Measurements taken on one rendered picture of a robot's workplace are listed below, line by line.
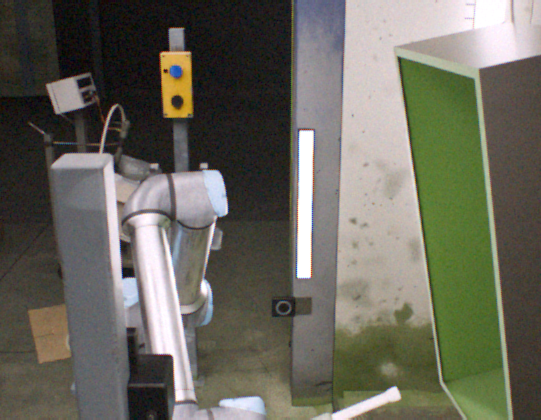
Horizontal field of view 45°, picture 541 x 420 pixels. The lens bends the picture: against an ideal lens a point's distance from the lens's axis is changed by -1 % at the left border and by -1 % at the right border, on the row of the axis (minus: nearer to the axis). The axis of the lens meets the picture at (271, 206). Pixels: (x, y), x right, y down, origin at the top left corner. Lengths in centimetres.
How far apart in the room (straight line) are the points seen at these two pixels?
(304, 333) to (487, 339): 82
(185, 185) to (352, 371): 165
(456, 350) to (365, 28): 122
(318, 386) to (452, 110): 147
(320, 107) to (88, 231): 199
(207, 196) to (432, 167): 84
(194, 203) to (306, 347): 147
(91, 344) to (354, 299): 222
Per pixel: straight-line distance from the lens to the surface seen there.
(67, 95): 431
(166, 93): 272
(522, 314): 172
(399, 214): 273
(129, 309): 206
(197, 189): 159
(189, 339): 316
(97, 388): 73
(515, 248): 163
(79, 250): 66
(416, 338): 299
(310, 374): 301
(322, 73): 255
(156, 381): 75
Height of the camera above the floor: 180
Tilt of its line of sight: 18 degrees down
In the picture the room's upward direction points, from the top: straight up
